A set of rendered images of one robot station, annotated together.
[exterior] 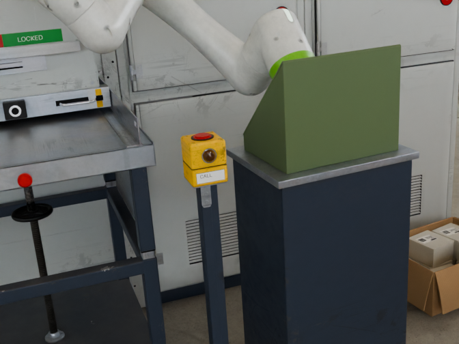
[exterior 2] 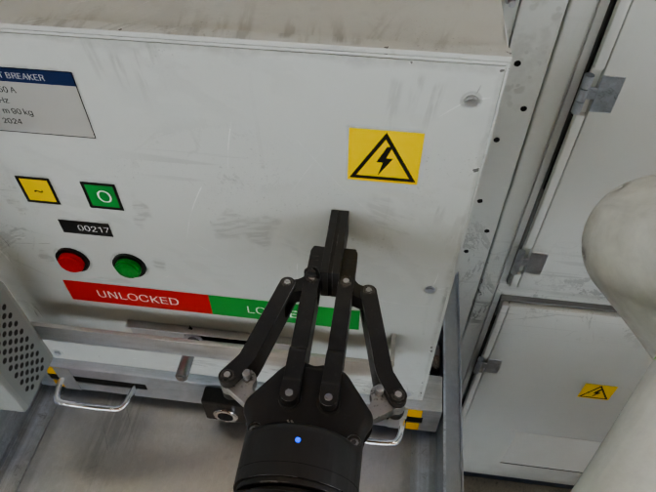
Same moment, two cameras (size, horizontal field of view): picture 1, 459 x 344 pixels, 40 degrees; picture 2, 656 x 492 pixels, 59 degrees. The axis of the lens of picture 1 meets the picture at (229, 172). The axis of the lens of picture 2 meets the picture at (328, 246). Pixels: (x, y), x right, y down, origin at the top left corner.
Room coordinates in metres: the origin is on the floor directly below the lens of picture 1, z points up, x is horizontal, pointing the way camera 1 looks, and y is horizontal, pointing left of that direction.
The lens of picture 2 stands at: (1.49, 0.32, 1.59)
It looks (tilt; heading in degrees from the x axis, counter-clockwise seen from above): 48 degrees down; 26
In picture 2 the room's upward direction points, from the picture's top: straight up
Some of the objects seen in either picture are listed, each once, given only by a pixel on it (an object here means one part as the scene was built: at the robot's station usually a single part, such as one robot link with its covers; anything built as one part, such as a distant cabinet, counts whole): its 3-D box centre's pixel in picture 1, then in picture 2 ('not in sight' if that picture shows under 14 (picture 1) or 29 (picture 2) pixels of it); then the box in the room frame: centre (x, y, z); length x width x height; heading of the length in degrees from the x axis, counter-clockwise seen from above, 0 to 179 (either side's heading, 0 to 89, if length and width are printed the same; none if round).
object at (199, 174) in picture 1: (203, 158); not in sight; (1.32, 0.05, 0.85); 0.08 x 0.08 x 0.10; 18
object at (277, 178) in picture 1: (319, 153); not in sight; (1.65, -0.25, 0.74); 0.42 x 0.32 x 0.02; 112
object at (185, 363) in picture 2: not in sight; (187, 350); (1.73, 0.62, 1.02); 0.06 x 0.02 x 0.04; 18
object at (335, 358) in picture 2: not in sight; (337, 346); (1.70, 0.41, 1.23); 0.11 x 0.01 x 0.04; 17
